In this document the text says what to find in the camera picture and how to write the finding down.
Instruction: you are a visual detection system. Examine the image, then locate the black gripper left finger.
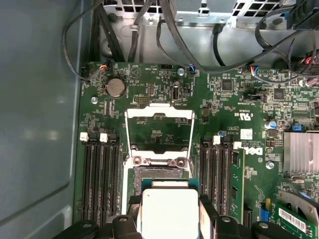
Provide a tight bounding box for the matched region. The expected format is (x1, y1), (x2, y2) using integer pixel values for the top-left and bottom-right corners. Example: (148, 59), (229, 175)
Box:
(51, 195), (142, 239)

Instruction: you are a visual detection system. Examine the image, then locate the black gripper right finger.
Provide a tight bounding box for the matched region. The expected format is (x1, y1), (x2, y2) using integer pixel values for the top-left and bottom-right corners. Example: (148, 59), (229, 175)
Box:
(198, 195), (304, 239)

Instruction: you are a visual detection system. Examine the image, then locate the wire locking lever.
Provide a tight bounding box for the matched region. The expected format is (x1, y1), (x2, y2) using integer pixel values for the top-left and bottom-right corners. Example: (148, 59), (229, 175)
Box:
(121, 154), (130, 216)

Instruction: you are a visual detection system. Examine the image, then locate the silver CPU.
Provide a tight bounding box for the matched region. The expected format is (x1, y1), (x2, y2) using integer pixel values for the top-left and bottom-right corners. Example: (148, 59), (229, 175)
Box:
(141, 178), (200, 239)

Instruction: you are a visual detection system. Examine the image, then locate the metal socket cover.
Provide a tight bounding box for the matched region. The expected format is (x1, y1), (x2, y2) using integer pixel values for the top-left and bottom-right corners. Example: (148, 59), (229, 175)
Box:
(124, 103), (196, 168)

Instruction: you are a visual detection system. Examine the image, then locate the CPU socket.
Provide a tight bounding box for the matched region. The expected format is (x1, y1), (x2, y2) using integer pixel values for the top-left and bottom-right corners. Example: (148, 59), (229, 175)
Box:
(122, 163), (197, 225)

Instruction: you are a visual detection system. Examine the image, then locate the black expansion slot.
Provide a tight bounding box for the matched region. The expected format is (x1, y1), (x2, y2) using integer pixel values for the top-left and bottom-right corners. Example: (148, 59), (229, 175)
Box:
(243, 208), (254, 229)

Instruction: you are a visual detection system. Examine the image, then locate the green RAM stick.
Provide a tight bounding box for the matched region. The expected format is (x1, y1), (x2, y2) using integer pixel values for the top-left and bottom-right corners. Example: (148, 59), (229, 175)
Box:
(230, 148), (245, 224)

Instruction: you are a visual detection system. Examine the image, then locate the graphics card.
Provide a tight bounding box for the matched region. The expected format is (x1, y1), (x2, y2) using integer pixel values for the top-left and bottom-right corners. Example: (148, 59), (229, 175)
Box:
(274, 190), (319, 239)

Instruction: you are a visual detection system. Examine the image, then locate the silver finned heatsink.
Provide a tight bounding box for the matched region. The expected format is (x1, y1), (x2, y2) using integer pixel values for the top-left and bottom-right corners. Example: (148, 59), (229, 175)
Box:
(283, 131), (319, 175)

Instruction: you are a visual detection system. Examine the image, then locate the green motherboard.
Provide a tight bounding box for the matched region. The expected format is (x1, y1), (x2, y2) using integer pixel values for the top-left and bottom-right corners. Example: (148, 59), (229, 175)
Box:
(73, 61), (319, 239)

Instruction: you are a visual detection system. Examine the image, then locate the silver coin battery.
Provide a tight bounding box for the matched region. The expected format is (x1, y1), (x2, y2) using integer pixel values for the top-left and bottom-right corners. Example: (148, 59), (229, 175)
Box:
(106, 77), (126, 98)

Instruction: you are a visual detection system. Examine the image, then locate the internal USB port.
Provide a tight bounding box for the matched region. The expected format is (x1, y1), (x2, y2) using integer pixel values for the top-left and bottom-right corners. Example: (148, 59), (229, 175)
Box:
(171, 81), (180, 103)

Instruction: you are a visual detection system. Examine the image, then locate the metal drive cage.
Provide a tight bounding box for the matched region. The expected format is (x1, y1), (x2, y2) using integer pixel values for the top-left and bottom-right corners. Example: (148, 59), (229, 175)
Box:
(99, 0), (319, 68)

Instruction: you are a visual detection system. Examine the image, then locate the black wire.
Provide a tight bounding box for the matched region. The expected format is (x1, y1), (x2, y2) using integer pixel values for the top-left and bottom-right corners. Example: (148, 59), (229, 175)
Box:
(156, 18), (319, 75)
(256, 7), (319, 83)
(127, 0), (154, 63)
(61, 0), (105, 82)
(212, 23), (227, 67)

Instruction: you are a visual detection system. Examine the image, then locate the thick black cable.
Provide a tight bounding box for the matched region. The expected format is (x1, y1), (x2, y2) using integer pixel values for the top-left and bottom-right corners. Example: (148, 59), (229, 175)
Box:
(94, 4), (127, 63)

